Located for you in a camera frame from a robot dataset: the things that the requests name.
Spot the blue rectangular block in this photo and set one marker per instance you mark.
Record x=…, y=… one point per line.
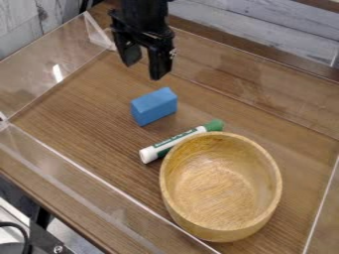
x=154, y=105

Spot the clear acrylic barrier wall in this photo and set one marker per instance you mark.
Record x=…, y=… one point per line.
x=114, y=220

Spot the green and white marker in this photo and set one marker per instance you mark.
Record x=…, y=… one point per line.
x=158, y=150

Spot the black metal mount base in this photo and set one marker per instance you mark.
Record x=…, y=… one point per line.
x=35, y=242

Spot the clear acrylic corner bracket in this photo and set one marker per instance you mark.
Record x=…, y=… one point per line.
x=98, y=35

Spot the brown wooden bowl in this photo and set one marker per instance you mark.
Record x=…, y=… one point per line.
x=221, y=185

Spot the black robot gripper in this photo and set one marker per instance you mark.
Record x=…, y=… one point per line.
x=140, y=26

